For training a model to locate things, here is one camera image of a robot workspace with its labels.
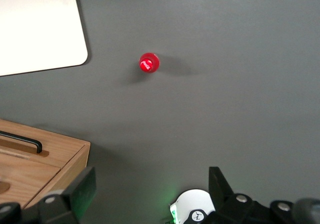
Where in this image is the beige plastic tray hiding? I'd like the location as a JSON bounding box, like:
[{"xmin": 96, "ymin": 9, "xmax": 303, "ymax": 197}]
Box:
[{"xmin": 0, "ymin": 0, "xmax": 89, "ymax": 77}]

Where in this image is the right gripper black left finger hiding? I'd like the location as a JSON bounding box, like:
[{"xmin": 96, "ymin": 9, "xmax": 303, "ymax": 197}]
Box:
[{"xmin": 37, "ymin": 166, "xmax": 97, "ymax": 224}]

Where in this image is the wooden drawer front panel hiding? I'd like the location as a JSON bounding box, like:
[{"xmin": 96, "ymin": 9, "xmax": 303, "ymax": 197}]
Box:
[{"xmin": 0, "ymin": 118, "xmax": 87, "ymax": 170}]

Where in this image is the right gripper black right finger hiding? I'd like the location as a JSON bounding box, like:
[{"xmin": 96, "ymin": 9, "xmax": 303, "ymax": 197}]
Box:
[{"xmin": 207, "ymin": 166, "xmax": 270, "ymax": 224}]

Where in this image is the black metal drawer handle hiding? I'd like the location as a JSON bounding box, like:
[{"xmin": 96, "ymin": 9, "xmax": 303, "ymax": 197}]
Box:
[{"xmin": 0, "ymin": 130, "xmax": 43, "ymax": 155}]

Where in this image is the small red cola bottle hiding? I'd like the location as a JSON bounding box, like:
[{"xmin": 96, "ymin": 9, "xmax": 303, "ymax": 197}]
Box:
[{"xmin": 138, "ymin": 52, "xmax": 161, "ymax": 75}]

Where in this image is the wooden drawer with notch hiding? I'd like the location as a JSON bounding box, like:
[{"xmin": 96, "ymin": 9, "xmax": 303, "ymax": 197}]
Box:
[{"xmin": 0, "ymin": 153, "xmax": 62, "ymax": 208}]

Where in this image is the wooden drawer cabinet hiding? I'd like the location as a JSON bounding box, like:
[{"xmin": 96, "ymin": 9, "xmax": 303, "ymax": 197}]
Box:
[{"xmin": 23, "ymin": 142, "xmax": 92, "ymax": 209}]

